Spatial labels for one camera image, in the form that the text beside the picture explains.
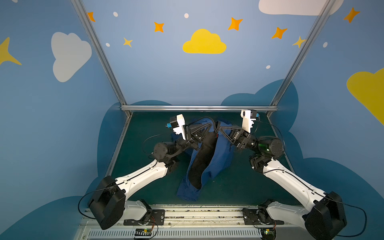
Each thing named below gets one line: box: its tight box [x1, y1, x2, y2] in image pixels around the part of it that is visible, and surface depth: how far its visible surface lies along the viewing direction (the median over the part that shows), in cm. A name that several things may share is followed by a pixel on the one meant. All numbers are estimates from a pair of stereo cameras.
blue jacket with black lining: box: [171, 117, 236, 202], surface depth 61 cm
